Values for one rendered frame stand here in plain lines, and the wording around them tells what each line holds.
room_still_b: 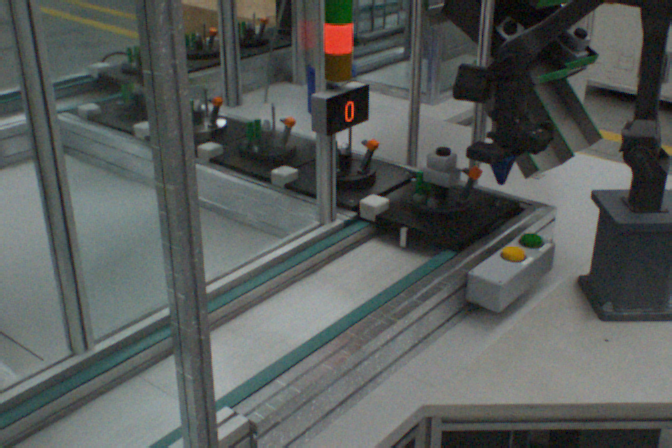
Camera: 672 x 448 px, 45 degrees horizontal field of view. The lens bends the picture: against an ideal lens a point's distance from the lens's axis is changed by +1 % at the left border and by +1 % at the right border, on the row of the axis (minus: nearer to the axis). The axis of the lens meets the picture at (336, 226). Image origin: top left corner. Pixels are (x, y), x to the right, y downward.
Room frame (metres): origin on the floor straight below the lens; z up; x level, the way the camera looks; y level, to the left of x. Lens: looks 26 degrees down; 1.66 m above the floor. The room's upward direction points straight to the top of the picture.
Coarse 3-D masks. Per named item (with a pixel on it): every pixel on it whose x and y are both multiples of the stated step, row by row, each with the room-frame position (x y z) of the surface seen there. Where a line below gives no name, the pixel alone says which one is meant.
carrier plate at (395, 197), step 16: (400, 192) 1.57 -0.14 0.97; (480, 192) 1.57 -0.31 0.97; (400, 208) 1.49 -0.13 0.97; (480, 208) 1.49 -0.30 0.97; (496, 208) 1.49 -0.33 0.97; (512, 208) 1.49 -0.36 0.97; (384, 224) 1.44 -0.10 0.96; (400, 224) 1.42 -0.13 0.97; (416, 224) 1.41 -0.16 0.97; (432, 224) 1.41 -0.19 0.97; (448, 224) 1.41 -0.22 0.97; (464, 224) 1.41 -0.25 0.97; (480, 224) 1.41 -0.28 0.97; (432, 240) 1.37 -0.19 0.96; (448, 240) 1.35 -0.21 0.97; (464, 240) 1.35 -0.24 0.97
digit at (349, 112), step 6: (348, 96) 1.41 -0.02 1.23; (354, 96) 1.43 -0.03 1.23; (342, 102) 1.40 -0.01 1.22; (348, 102) 1.41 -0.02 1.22; (354, 102) 1.43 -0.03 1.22; (342, 108) 1.40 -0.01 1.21; (348, 108) 1.41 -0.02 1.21; (354, 108) 1.43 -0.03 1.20; (342, 114) 1.40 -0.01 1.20; (348, 114) 1.41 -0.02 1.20; (354, 114) 1.43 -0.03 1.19; (342, 120) 1.40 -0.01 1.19; (348, 120) 1.41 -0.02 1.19; (354, 120) 1.43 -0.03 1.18; (342, 126) 1.40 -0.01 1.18
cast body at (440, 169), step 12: (432, 156) 1.49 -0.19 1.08; (444, 156) 1.49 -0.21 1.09; (456, 156) 1.50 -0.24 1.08; (420, 168) 1.53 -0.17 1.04; (432, 168) 1.49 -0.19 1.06; (444, 168) 1.47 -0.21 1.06; (456, 168) 1.50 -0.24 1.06; (432, 180) 1.49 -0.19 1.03; (444, 180) 1.47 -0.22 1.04; (456, 180) 1.48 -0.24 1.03
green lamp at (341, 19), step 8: (328, 0) 1.41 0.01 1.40; (336, 0) 1.41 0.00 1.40; (344, 0) 1.41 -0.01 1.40; (352, 0) 1.43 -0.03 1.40; (328, 8) 1.41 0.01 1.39; (336, 8) 1.41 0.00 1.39; (344, 8) 1.41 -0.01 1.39; (352, 8) 1.43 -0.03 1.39; (328, 16) 1.41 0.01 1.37; (336, 16) 1.41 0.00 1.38; (344, 16) 1.41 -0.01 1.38; (352, 16) 1.43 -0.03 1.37; (328, 24) 1.41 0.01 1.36; (336, 24) 1.41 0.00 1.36; (344, 24) 1.41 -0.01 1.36
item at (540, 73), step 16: (448, 0) 1.79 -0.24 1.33; (464, 0) 1.76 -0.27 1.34; (480, 0) 1.88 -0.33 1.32; (496, 0) 1.85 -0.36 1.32; (512, 0) 1.82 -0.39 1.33; (448, 16) 1.79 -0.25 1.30; (464, 16) 1.75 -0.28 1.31; (480, 16) 1.72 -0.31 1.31; (496, 16) 1.85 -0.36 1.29; (512, 16) 1.81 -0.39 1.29; (528, 16) 1.78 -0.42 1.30; (464, 32) 1.75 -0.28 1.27; (496, 32) 1.69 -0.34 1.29; (496, 48) 1.68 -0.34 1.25; (544, 48) 1.74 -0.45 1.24; (528, 64) 1.70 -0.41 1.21; (544, 64) 1.72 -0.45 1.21; (560, 64) 1.71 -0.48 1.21; (544, 80) 1.64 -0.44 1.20
